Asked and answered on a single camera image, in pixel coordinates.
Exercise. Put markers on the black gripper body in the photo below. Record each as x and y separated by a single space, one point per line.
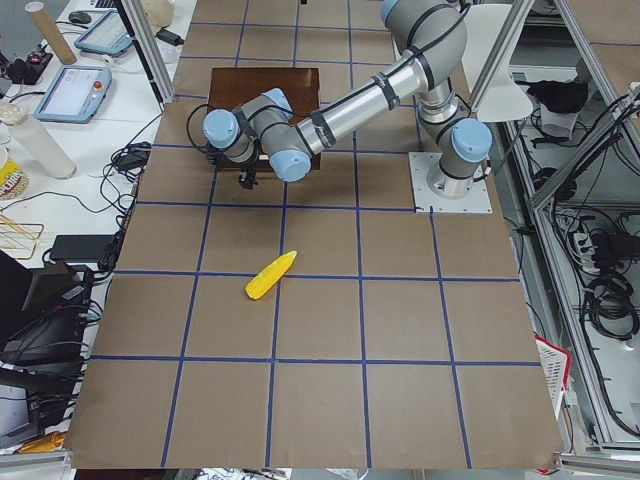
246 178

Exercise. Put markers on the yellow corn cob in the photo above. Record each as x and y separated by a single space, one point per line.
270 275

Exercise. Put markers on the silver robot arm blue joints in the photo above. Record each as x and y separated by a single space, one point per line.
432 36

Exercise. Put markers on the dark wooden drawer cabinet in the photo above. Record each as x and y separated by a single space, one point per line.
231 88

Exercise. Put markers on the black power adapter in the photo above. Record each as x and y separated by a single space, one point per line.
80 247

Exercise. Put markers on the teach pendant near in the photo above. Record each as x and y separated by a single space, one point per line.
74 95

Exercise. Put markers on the teach pendant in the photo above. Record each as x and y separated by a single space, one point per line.
107 35
74 95

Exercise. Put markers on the teach pendant far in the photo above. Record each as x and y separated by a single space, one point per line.
107 35

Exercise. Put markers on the black computer mouse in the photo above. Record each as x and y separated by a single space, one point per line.
82 18

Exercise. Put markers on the yellow snack container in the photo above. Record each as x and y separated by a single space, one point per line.
14 181

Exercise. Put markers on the white lamp shade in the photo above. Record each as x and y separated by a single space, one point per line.
505 100

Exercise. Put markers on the cardboard tube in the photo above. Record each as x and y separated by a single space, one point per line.
42 19

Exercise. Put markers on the black cloth bundle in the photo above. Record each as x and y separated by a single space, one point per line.
560 97

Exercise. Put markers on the red white plastic basket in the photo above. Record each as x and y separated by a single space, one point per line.
556 365

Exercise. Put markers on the aluminium frame post left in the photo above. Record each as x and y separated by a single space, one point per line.
137 26

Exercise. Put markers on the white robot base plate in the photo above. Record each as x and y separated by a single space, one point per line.
434 192

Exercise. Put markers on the gold wire rack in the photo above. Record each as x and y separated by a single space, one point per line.
19 240

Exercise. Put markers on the aluminium frame right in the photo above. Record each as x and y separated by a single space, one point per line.
578 196

